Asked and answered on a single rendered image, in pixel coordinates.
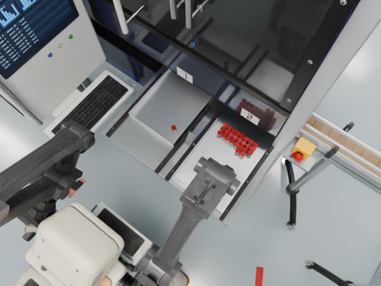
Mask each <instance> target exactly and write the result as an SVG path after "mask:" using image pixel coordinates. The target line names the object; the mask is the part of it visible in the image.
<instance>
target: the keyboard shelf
mask: <svg viewBox="0 0 381 286"><path fill-rule="evenodd" d="M107 75H109V76H111V77H112V78H113V79H115V80H116V81H117V82H119V83H120V84H122V85H123V86H124V87H126V88H127V89H128V92H127V93H126V94H125V95H124V96H123V97H122V98H121V99H120V100H119V101H118V102H117V103H116V104H115V105H114V106H113V107H112V108H111V109H110V110H109V111H108V112H107V113H106V114H105V115H104V116H103V117H102V118H101V119H100V120H99V121H98V122H97V123H96V124H95V125H94V126H93V127H92V128H91V129H90V131H92V132H93V133H95V132H96V131H97V130H98V129H99V128H100V127H101V126H102V125H103V123H104V122H105V121H106V120H107V119H108V118H109V117H110V116H111V115H112V114H113V113H114V112H115V111H116V110H117V109H118V108H119V107H120V106H121V105H122V104H123V102H124V101H126V100H127V98H128V97H130V96H131V95H132V93H134V89H133V88H132V87H130V86H129V85H127V84H126V83H125V82H123V81H122V80H121V79H119V78H118V77H117V76H115V75H114V74H112V73H111V72H110V71H108V70H105V71H103V72H102V73H101V75H99V76H98V77H97V79H96V80H94V81H93V83H92V84H90V85H89V87H88V88H86V89H85V90H84V91H83V92H80V91H79V90H77V89H75V90H74V91H73V92H72V93H71V94H70V95H69V96H68V97H67V98H66V99H65V100H64V101H63V102H62V103H61V104H59V105H58V106H57V107H56V108H55V109H54V110H53V111H52V112H51V113H50V114H51V115H52V116H54V117H55V119H54V120H53V121H52V122H51V123H50V124H49V125H48V126H47V127H46V128H45V129H44V133H45V134H46V135H47V136H49V137H50V138H52V137H54V135H55V134H53V133H52V132H51V130H52V129H53V128H54V127H55V126H57V125H58V124H59V123H60V122H61V121H62V120H63V119H64V118H65V117H66V116H67V115H68V114H69V113H70V112H71V111H72V110H73V109H74V108H75V107H76V106H77V105H78V104H79V103H80V102H81V101H82V100H83V99H84V98H85V97H86V96H87V95H88V94H89V93H90V92H91V91H92V90H93V89H94V88H95V87H96V86H97V85H98V84H99V83H100V82H101V81H102V80H103V79H104V78H105V77H106V76H107Z"/></svg>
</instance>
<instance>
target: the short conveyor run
mask: <svg viewBox="0 0 381 286"><path fill-rule="evenodd" d="M353 126H354V123H353V122H350V123H349V124H347V125H346V126H345V127H344V128H343V129H340V128H339V127H337V126H335V125H334V124H332V123H330V122H329V121H327V120H326V119H324V118H322V117H321V116H319V115H317V114H316V113H314V112H313V113H312V114H311V116H310V117H309V118H308V120H307V121H306V122H305V124H304V125H303V127H302V128H301V129H300V131H302V132H304V133H305V134H307V135H309V136H310V137H312V138H313V139H315V140H316V141H318V142H319V143H318V145H317V146H316V148H315V149H316V150H317V151H319V152H321V153H320V155H319V156H320V157H322V158H323V159H325V160H326V161H328V162H329V163H331V164H333V165H334V166H336V167H337V168H339V169H340V170H342V171H343V172H345V173H347V174H348V175H350V176H352V177H353V178H354V179H356V180H358V181H359V182H361V183H362V184H364V185H366V186H367V187H368V188H370V189H372V190H373V191H375V192H376V193H378V194H380V195H381V153H380V152H378V151H377V150H375V149H373V148H372V147H370V146H368V145H367V144H365V143H364V142H362V141H360V140H359V139H357V138H355V137H353V136H352V135H350V134H349V133H348V132H349V131H350V130H351V129H352V127H353Z"/></svg>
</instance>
